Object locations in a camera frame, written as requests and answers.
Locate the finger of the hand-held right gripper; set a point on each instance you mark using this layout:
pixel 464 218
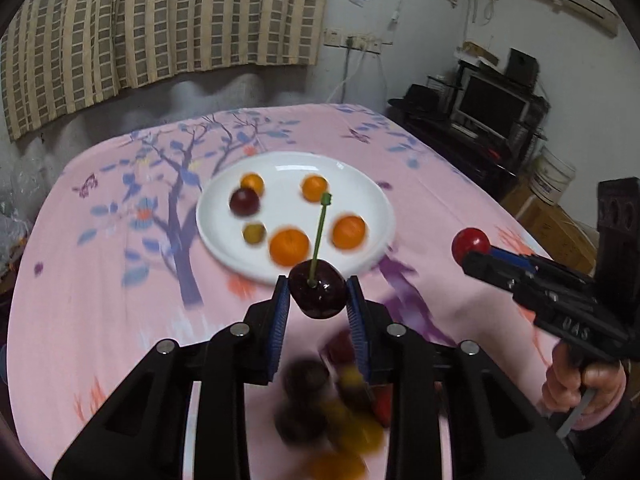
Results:
pixel 515 257
pixel 492 270

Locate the white wall power strip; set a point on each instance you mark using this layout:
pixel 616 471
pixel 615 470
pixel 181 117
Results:
pixel 365 43

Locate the beige checked curtain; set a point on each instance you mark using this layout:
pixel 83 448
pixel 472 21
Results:
pixel 150 20

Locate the beige cardboard piece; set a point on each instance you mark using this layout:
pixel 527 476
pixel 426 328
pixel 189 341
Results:
pixel 480 53

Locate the clear plastic bag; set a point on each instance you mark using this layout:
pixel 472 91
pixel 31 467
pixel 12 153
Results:
pixel 10 220

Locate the olive green small fruit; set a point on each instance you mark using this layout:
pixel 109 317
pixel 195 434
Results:
pixel 254 233

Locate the dark purple plum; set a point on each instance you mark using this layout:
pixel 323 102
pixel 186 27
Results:
pixel 244 203

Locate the white wall socket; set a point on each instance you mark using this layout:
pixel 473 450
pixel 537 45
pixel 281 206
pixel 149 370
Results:
pixel 331 36

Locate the white round plate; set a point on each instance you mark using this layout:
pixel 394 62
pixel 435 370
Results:
pixel 285 172

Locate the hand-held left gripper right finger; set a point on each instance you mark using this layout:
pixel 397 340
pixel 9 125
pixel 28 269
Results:
pixel 357 330

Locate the yellow orange kumquat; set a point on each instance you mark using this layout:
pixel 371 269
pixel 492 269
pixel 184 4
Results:
pixel 357 435

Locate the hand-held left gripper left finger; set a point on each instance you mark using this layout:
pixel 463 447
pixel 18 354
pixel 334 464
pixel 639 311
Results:
pixel 280 330

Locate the pink printed tablecloth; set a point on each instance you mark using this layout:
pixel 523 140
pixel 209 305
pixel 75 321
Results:
pixel 100 285

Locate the red cherry tomato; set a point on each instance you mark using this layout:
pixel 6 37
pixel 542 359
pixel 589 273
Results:
pixel 470 244
pixel 382 406

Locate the round orange kumquat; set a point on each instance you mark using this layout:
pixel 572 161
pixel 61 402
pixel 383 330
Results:
pixel 340 467

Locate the white plastic bucket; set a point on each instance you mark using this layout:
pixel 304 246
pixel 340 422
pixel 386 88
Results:
pixel 552 175

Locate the black speaker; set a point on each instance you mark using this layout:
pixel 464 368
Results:
pixel 522 65

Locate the black hat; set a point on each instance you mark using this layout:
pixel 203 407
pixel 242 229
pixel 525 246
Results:
pixel 420 94

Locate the dark cherry with green stem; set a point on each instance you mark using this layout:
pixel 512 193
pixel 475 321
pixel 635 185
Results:
pixel 317 295

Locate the grey framed monitor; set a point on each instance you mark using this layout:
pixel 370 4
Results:
pixel 492 102

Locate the dark red cherry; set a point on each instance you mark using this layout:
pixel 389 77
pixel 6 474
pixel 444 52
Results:
pixel 299 423
pixel 306 378

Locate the black media stand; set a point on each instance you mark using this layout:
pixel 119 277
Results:
pixel 450 137

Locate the dark carved wooden furniture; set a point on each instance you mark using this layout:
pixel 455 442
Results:
pixel 617 220

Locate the person's right hand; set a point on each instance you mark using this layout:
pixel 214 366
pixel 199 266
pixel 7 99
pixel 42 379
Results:
pixel 565 390

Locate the brown cardboard box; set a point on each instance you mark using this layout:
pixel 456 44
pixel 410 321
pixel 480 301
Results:
pixel 555 230

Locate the large mandarin orange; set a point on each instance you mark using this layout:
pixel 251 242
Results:
pixel 289 247

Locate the small orange kumquat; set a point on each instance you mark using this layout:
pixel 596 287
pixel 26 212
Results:
pixel 252 183

